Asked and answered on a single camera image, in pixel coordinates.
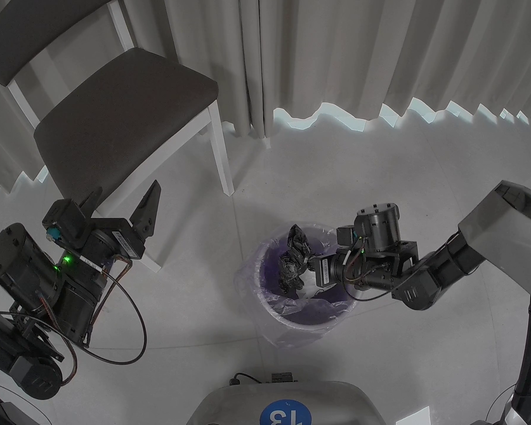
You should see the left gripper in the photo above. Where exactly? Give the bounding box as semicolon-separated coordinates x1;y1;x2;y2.
79;180;162;262

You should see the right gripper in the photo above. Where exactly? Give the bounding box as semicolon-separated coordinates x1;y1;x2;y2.
314;253;359;288

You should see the black plastic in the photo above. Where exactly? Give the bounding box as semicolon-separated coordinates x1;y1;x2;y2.
278;224;313;294

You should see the purple plastic bag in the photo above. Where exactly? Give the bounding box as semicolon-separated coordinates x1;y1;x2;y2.
235;222;360;349

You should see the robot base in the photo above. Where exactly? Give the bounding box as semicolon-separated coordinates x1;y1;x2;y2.
188;372;383;425

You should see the white trash bin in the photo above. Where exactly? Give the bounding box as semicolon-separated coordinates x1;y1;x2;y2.
257;224;359;329

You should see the white chair with grey seat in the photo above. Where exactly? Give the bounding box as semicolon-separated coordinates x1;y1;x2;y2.
0;0;235;273

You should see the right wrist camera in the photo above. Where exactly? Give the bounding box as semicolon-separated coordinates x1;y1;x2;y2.
336;225;359;252

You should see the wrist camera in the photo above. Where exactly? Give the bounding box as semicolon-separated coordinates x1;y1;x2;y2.
336;225;359;252
42;199;90;249

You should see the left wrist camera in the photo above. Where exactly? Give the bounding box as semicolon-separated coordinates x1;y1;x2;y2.
42;199;90;249

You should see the black cable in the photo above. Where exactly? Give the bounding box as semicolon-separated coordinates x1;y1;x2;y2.
229;372;266;387
64;261;148;365

